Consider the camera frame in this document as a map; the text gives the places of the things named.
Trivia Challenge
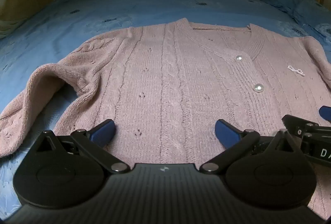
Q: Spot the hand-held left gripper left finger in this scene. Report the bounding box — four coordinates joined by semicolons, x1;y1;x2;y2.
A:
33;119;130;175

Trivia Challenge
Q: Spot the pink knitted cardigan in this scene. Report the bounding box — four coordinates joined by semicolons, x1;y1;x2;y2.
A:
0;17;331;222

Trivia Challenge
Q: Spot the blue dandelion-print pillow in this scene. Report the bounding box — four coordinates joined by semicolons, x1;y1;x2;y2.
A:
255;0;331;35

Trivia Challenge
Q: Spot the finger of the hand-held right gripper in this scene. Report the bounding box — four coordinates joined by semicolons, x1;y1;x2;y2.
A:
281;115;331;138
319;105;331;122

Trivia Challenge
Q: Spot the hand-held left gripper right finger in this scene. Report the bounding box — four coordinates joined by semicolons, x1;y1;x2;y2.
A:
199;119;298;174

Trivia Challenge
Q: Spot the blue dandelion-print bed sheet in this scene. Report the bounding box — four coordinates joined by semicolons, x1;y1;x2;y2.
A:
0;0;331;224

